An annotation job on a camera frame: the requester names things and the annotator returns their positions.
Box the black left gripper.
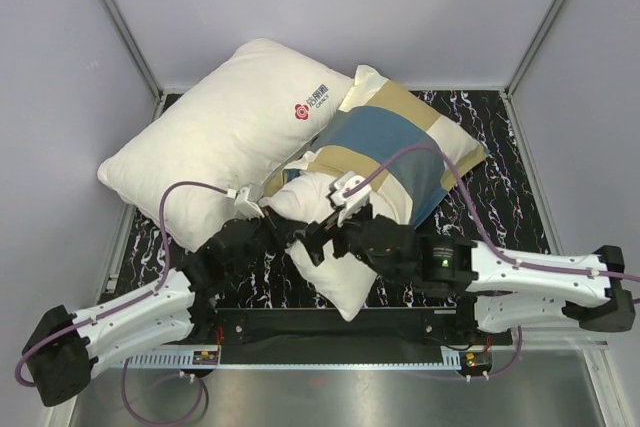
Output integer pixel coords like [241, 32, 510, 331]
[228, 206, 305, 277]

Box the blue beige patchwork pillowcase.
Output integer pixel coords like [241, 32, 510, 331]
[265, 65, 487, 227]

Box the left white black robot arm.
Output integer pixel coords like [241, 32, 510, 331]
[17, 209, 303, 407]

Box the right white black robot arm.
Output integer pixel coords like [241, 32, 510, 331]
[291, 206, 636, 344]

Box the plain white pillow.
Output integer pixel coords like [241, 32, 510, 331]
[97, 39, 353, 251]

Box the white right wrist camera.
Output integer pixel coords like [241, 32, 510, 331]
[327, 171, 372, 227]

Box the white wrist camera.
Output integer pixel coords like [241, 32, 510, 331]
[225, 184, 264, 219]
[327, 171, 372, 227]

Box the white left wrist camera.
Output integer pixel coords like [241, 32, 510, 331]
[225, 184, 264, 219]

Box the white slotted cable duct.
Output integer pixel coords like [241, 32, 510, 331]
[87, 351, 221, 368]

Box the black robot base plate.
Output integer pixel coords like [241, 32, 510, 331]
[177, 308, 491, 370]

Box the purple floor cable loop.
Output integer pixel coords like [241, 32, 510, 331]
[122, 356, 211, 426]

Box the aluminium frame post left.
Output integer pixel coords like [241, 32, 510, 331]
[100, 0, 163, 99]

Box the aluminium frame post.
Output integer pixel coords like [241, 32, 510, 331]
[504, 0, 568, 96]
[100, 0, 163, 99]

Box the aluminium frame post right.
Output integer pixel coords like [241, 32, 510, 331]
[504, 0, 568, 96]

